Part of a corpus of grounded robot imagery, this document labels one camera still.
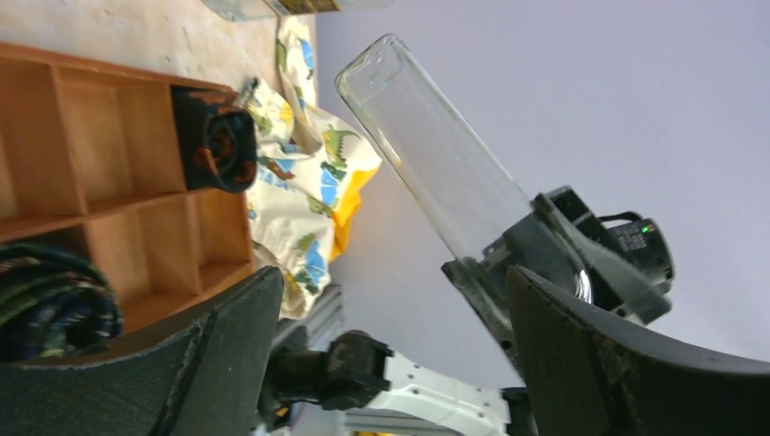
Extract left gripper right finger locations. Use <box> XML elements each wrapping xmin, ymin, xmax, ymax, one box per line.
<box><xmin>507</xmin><ymin>267</ymin><xmax>769</xmax><ymax>435</ymax></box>

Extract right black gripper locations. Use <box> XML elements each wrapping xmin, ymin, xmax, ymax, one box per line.
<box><xmin>441</xmin><ymin>185</ymin><xmax>673</xmax><ymax>372</ymax></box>

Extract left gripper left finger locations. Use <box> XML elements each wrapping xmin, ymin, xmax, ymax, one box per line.
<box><xmin>1</xmin><ymin>267</ymin><xmax>282</xmax><ymax>435</ymax></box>

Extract clear glass bottle back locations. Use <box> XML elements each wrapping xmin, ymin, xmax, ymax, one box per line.
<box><xmin>335</xmin><ymin>34</ymin><xmax>532</xmax><ymax>262</ymax></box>

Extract wooden compartment tray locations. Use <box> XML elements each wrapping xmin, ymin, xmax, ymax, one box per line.
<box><xmin>1</xmin><ymin>44</ymin><xmax>256</xmax><ymax>332</ymax></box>

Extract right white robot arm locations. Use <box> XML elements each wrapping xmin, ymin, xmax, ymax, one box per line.
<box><xmin>257</xmin><ymin>186</ymin><xmax>675</xmax><ymax>435</ymax></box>

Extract clear bottle black cap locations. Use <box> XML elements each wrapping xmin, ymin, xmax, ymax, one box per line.
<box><xmin>202</xmin><ymin>0</ymin><xmax>393</xmax><ymax>22</ymax></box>

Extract yellow cloth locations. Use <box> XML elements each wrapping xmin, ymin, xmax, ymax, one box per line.
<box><xmin>330</xmin><ymin>167</ymin><xmax>380</xmax><ymax>262</ymax></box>

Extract rolled tie orange pattern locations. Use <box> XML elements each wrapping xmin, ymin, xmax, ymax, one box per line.
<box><xmin>171</xmin><ymin>86</ymin><xmax>258</xmax><ymax>193</ymax></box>

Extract dinosaur print white cloth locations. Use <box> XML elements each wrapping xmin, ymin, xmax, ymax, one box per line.
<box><xmin>241</xmin><ymin>17</ymin><xmax>381</xmax><ymax>320</ymax></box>

